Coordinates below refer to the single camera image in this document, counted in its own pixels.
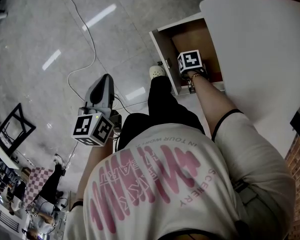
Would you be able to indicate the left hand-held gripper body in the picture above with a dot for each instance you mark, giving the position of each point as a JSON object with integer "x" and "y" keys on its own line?
{"x": 92, "y": 129}

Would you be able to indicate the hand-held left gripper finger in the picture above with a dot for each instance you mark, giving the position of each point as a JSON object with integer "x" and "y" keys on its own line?
{"x": 108, "y": 94}
{"x": 92, "y": 94}

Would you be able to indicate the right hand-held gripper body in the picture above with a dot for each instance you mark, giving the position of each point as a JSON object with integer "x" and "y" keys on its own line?
{"x": 190, "y": 61}

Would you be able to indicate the white drawer with wooden inside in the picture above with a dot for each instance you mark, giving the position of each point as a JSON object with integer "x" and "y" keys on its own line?
{"x": 165, "y": 49}

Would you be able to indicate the person's left forearm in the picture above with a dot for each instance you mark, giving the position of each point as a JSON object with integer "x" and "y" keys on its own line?
{"x": 93, "y": 164}

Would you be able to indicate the person's right forearm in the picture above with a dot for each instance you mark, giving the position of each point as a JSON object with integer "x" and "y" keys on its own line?
{"x": 212, "y": 101}

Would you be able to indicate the white clog shoe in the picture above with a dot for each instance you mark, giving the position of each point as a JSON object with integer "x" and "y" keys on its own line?
{"x": 157, "y": 71}

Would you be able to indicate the person's black trouser leg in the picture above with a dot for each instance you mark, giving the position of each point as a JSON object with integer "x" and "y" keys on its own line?
{"x": 162, "y": 104}

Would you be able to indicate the white desk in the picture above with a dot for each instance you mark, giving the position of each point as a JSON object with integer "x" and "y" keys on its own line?
{"x": 255, "y": 59}

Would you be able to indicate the checkered red white cloth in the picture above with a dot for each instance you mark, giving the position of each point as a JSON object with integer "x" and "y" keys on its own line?
{"x": 37, "y": 181}

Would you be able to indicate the white side table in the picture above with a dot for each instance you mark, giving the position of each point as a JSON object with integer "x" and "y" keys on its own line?
{"x": 0, "y": 149}

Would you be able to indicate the white pink-printed T-shirt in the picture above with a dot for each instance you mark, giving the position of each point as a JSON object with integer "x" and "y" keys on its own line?
{"x": 180, "y": 184}

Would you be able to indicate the black metal frame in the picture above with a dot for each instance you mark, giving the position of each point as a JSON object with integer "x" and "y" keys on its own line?
{"x": 17, "y": 126}

